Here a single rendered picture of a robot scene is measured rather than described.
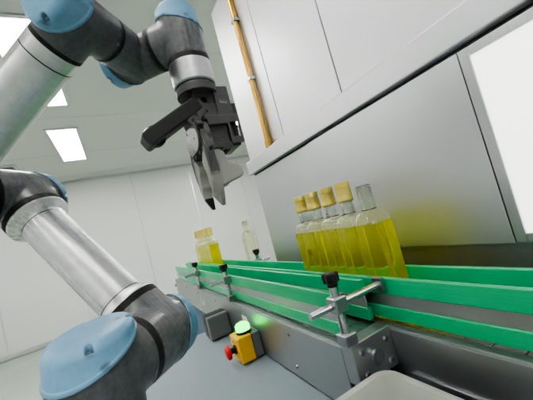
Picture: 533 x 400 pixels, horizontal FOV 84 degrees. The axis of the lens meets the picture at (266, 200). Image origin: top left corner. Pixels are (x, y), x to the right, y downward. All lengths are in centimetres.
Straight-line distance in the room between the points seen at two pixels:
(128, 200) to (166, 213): 77
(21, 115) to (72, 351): 35
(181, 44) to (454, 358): 65
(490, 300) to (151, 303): 52
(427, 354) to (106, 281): 56
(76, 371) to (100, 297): 18
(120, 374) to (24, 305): 613
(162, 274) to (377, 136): 595
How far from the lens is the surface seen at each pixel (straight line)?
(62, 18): 52
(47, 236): 70
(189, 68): 55
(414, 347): 61
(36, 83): 57
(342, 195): 66
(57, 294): 648
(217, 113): 54
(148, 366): 51
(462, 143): 65
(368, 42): 82
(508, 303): 50
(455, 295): 53
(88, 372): 46
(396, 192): 74
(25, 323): 661
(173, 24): 59
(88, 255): 65
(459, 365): 57
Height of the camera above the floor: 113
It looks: 3 degrees up
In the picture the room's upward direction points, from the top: 15 degrees counter-clockwise
